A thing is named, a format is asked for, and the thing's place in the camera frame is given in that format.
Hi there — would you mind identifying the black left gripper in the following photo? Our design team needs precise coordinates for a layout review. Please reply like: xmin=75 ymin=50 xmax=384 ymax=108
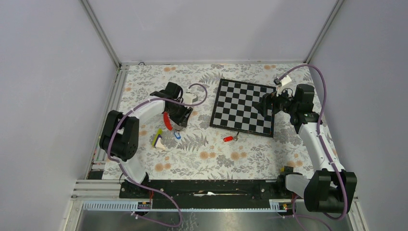
xmin=166 ymin=100 xmax=193 ymax=128

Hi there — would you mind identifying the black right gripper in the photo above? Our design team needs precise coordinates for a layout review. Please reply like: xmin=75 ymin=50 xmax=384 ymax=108
xmin=253 ymin=84 xmax=298 ymax=117

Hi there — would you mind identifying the metal keyring holder red handle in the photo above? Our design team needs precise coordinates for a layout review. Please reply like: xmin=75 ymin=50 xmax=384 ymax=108
xmin=163 ymin=112 xmax=183 ymax=132

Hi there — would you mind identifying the key with blue tag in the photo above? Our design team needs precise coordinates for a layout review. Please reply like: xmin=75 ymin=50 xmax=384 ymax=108
xmin=173 ymin=130 xmax=181 ymax=140

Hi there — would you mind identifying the key with red tag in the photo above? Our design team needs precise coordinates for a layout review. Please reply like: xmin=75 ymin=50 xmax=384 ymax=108
xmin=223 ymin=132 xmax=240 ymax=142

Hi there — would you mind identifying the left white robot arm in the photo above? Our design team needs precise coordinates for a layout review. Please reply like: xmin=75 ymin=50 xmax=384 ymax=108
xmin=99 ymin=82 xmax=193 ymax=198

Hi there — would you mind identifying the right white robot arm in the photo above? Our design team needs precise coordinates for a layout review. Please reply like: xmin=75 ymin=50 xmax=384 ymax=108
xmin=255 ymin=84 xmax=357 ymax=217

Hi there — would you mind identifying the black white chessboard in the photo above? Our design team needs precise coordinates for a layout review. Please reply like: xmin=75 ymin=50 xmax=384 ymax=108
xmin=210 ymin=78 xmax=276 ymax=138

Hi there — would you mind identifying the floral patterned table mat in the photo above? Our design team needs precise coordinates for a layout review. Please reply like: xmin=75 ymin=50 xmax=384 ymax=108
xmin=118 ymin=64 xmax=313 ymax=180

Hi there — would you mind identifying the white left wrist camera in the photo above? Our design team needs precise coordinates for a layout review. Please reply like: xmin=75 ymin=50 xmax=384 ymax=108
xmin=183 ymin=92 xmax=198 ymax=104

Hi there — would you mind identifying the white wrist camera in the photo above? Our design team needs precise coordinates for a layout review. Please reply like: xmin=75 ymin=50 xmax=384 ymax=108
xmin=274 ymin=75 xmax=292 ymax=95
xmin=183 ymin=92 xmax=198 ymax=104

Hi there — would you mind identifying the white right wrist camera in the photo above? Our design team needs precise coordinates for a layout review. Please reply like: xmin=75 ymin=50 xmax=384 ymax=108
xmin=274 ymin=75 xmax=292 ymax=95

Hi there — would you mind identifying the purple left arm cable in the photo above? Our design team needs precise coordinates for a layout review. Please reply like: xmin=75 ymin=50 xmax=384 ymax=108
xmin=106 ymin=83 xmax=208 ymax=228

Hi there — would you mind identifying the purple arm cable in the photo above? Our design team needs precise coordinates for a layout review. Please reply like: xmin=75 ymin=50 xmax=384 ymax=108
xmin=273 ymin=64 xmax=349 ymax=231
xmin=106 ymin=83 xmax=208 ymax=228

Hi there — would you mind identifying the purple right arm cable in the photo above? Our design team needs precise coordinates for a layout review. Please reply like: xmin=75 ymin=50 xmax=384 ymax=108
xmin=273 ymin=64 xmax=349 ymax=231

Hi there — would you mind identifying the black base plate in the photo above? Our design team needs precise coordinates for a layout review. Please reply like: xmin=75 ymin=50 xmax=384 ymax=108
xmin=119 ymin=180 xmax=293 ymax=207

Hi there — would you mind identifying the white slotted cable duct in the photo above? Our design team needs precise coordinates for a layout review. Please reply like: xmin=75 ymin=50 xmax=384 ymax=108
xmin=82 ymin=200 xmax=288 ymax=212

